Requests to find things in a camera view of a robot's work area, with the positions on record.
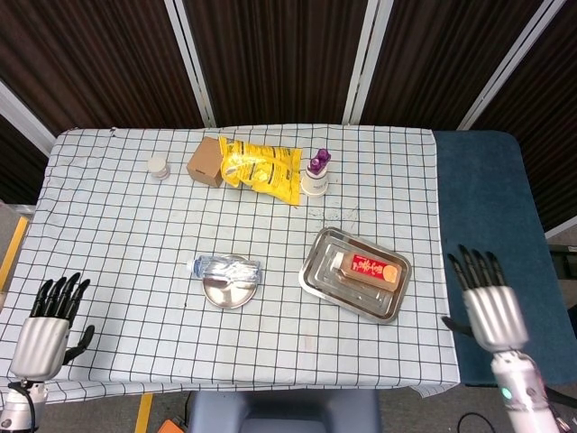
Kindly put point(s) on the round metal plate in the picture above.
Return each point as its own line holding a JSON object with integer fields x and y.
{"x": 230, "y": 297}

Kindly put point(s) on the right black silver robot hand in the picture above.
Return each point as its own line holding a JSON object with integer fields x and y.
{"x": 493, "y": 315}

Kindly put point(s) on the small cardboard box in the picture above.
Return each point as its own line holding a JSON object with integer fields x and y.
{"x": 205, "y": 164}

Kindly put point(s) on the rectangular steel tray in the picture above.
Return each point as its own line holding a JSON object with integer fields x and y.
{"x": 351, "y": 298}

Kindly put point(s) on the purple toy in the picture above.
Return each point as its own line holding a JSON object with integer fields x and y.
{"x": 319, "y": 160}

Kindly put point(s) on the yellow snack bag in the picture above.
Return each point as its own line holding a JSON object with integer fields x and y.
{"x": 261, "y": 171}

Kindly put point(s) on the clear plastic bottle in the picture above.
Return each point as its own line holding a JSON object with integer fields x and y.
{"x": 225, "y": 270}

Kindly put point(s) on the teal felt table cover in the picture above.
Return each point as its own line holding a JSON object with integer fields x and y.
{"x": 487, "y": 203}

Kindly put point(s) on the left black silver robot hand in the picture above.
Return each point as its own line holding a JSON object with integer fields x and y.
{"x": 40, "y": 347}

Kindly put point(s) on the dark equipment box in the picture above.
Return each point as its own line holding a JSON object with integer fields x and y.
{"x": 563, "y": 261}

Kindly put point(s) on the white paper cup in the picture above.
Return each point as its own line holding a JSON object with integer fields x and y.
{"x": 314, "y": 185}

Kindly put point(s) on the small white jar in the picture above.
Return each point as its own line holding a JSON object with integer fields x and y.
{"x": 158, "y": 168}

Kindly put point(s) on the brown partition panel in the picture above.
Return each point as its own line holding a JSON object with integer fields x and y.
{"x": 554, "y": 113}
{"x": 442, "y": 58}
{"x": 279, "y": 58}
{"x": 90, "y": 58}
{"x": 13, "y": 171}

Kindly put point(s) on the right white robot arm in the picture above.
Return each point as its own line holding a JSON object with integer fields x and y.
{"x": 523, "y": 397}

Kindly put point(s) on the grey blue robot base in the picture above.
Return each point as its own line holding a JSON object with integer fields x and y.
{"x": 284, "y": 412}

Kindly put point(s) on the orange object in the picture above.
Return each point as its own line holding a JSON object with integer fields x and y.
{"x": 173, "y": 426}

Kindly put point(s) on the brown milk tea bottle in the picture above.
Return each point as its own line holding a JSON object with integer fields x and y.
{"x": 369, "y": 270}

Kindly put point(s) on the white checkered tablecloth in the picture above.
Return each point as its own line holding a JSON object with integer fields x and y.
{"x": 112, "y": 234}

